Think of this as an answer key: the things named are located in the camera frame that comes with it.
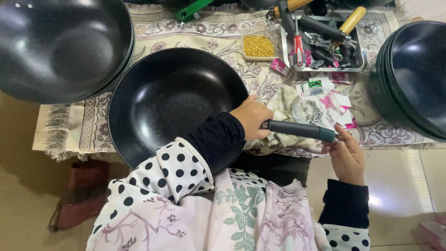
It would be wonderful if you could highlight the person's left hand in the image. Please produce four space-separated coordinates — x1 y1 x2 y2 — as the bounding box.
229 94 275 141

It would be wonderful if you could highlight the person's right hand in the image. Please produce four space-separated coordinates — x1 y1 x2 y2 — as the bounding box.
321 124 366 187

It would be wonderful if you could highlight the dark green pan handle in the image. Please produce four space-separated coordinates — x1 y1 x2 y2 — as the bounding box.
261 119 337 143

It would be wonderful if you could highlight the cream rag cloth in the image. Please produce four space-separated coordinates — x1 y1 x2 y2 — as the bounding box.
254 85 308 149

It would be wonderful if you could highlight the clear bag of metal nuts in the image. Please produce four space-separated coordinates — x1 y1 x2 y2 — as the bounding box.
291 87 341 126

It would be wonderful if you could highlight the pile of pink white tags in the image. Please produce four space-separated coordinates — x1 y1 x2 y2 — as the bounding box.
295 71 359 130

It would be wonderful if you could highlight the pink tag packet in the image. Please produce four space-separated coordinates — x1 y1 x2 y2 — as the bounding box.
270 58 291 77

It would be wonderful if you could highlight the clear box of gold screws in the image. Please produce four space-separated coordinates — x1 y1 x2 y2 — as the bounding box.
241 27 279 62

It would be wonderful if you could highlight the floral fringed cloth mat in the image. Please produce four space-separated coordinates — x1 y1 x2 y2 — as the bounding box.
32 3 446 162

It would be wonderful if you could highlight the metal tool tray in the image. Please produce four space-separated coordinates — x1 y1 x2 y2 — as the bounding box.
280 15 367 73

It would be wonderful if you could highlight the black speckled wok pan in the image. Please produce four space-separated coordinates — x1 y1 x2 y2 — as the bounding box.
108 47 250 175

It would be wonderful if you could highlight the stack of black woks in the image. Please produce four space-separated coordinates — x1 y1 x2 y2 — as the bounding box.
0 0 136 105
368 20 446 143

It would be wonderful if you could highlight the person's floral polka dot clothing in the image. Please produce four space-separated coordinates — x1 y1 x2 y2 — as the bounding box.
86 137 371 251

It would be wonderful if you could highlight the green metal tool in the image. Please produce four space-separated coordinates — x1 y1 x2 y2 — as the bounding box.
174 0 214 23

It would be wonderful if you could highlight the pink plastic bag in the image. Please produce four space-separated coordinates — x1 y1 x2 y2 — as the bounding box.
417 212 446 251

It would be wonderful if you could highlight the dark red floor cushion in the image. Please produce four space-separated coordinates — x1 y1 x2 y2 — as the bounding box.
48 159 110 234

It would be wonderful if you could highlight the red handled screwdriver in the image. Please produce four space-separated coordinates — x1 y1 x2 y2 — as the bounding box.
292 15 307 70

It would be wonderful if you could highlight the long black pan handle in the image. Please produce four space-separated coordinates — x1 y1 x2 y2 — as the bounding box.
278 0 314 53

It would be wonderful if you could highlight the yellow wooden handle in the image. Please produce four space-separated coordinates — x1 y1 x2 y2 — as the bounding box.
332 6 367 50
273 0 315 19

